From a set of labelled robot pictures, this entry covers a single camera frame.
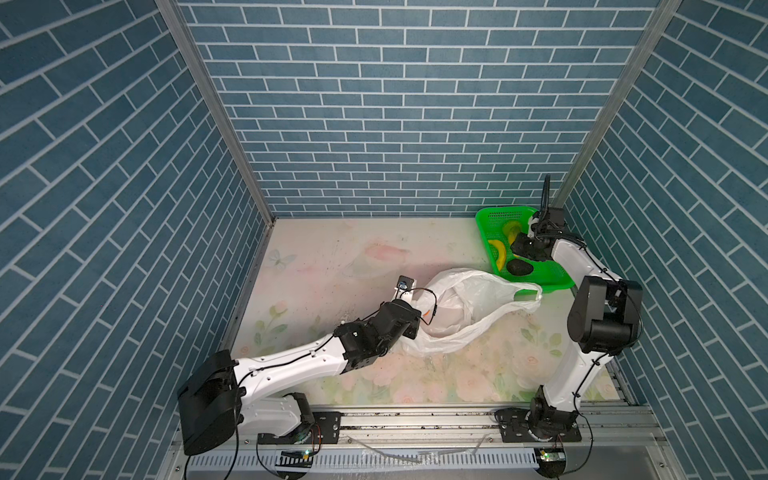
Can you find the green plastic basket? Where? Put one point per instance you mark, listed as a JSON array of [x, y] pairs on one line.
[[498, 228]]

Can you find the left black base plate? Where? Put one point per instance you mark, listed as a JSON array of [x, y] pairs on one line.
[[323, 428]]

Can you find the green fruit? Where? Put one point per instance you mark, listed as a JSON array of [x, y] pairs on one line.
[[511, 229]]

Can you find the dark avocado fruit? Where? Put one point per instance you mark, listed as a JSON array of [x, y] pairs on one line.
[[519, 268]]

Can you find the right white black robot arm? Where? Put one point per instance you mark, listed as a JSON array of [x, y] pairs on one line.
[[604, 319]]

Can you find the aluminium front rail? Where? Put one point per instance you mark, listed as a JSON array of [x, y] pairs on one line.
[[618, 442]]

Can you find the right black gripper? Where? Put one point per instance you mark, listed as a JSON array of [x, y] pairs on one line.
[[518, 248]]

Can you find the white plastic bag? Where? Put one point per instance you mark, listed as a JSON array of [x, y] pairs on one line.
[[465, 303]]

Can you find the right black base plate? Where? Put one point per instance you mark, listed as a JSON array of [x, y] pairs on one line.
[[518, 425]]

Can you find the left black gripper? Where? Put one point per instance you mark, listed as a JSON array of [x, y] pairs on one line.
[[413, 322]]

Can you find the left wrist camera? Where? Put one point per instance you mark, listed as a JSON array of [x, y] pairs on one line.
[[404, 288]]

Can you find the yellow banana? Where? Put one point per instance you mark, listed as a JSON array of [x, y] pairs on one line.
[[501, 253]]

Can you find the white slotted cable duct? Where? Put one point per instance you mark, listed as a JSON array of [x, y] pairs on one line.
[[364, 460]]

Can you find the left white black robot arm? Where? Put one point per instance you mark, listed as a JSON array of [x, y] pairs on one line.
[[225, 393]]

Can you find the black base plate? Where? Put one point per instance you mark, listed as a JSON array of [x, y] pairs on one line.
[[518, 425], [323, 428]]

